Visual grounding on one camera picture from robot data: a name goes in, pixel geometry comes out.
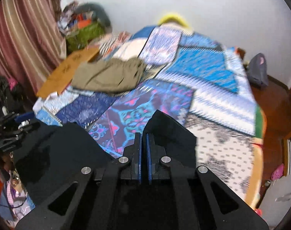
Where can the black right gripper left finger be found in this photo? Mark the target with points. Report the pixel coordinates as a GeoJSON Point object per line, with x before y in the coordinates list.
{"type": "Point", "coordinates": [133, 152]}

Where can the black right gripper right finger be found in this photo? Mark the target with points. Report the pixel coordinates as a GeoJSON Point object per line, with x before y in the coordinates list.
{"type": "Point", "coordinates": [154, 154]}

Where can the black pants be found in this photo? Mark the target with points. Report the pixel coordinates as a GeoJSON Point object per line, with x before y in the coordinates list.
{"type": "Point", "coordinates": [50, 155]}

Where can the wooden lap desk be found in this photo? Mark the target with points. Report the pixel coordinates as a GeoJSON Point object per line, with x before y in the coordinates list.
{"type": "Point", "coordinates": [61, 77]}

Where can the striped maroon curtain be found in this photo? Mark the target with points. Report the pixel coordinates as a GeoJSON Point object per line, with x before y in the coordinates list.
{"type": "Point", "coordinates": [31, 45]}

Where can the khaki folded shorts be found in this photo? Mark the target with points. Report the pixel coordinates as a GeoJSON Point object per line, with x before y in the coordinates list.
{"type": "Point", "coordinates": [110, 76]}

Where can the blue patchwork bedspread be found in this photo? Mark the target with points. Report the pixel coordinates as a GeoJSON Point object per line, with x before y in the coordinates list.
{"type": "Point", "coordinates": [196, 80]}

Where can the green patterned bag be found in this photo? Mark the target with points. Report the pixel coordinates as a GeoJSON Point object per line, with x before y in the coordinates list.
{"type": "Point", "coordinates": [80, 38]}

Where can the grey backpack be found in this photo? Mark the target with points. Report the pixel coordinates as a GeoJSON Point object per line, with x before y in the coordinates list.
{"type": "Point", "coordinates": [257, 71]}

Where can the dark teal pillow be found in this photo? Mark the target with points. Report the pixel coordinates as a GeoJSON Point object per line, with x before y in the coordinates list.
{"type": "Point", "coordinates": [98, 13]}

